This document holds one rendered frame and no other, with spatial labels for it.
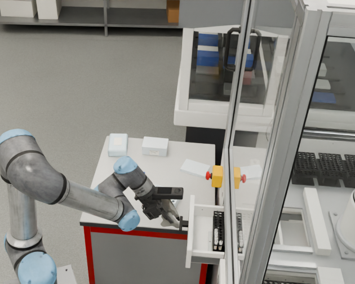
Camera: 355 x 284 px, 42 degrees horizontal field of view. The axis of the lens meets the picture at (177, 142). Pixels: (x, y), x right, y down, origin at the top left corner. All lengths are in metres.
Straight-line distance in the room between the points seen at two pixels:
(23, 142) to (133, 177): 0.44
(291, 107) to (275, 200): 0.23
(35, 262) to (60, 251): 1.35
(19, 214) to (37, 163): 0.28
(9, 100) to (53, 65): 0.72
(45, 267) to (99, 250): 0.63
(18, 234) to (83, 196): 0.30
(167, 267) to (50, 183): 1.04
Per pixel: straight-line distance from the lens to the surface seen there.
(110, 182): 1.65
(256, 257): 1.12
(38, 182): 1.32
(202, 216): 1.97
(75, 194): 1.40
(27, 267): 1.61
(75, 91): 4.40
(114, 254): 2.20
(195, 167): 2.29
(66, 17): 5.54
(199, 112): 2.46
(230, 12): 2.21
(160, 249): 2.14
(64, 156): 3.62
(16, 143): 1.39
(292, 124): 0.88
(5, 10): 5.64
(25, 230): 1.61
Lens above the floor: 2.25
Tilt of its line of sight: 37 degrees down
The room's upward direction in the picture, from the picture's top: 4 degrees clockwise
